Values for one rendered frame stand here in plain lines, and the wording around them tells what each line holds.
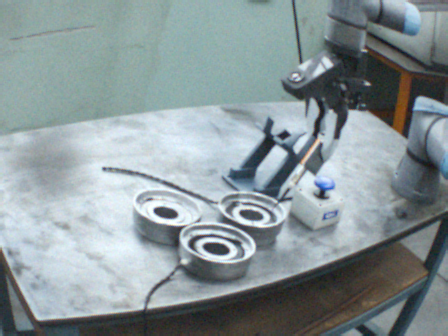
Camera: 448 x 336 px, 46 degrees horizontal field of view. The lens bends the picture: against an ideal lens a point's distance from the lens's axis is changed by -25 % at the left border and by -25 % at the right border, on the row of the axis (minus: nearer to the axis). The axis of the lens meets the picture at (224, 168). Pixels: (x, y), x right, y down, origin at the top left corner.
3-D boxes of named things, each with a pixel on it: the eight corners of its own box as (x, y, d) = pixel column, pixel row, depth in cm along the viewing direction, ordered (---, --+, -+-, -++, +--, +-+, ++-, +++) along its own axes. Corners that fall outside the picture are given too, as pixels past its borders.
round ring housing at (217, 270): (217, 239, 101) (222, 216, 100) (263, 272, 95) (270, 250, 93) (162, 253, 95) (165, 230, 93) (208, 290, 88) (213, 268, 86)
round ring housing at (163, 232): (119, 217, 101) (120, 194, 99) (169, 206, 108) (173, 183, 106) (157, 252, 94) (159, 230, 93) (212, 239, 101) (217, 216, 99)
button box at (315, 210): (313, 231, 108) (320, 206, 106) (288, 212, 113) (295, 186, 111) (343, 221, 113) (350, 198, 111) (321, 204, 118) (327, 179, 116)
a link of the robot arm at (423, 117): (431, 144, 135) (440, 95, 129) (452, 168, 123) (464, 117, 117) (399, 137, 132) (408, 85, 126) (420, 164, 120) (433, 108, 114)
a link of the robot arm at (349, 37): (346, 26, 91) (315, 12, 97) (343, 50, 93) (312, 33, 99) (374, 33, 95) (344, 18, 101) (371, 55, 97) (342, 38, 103)
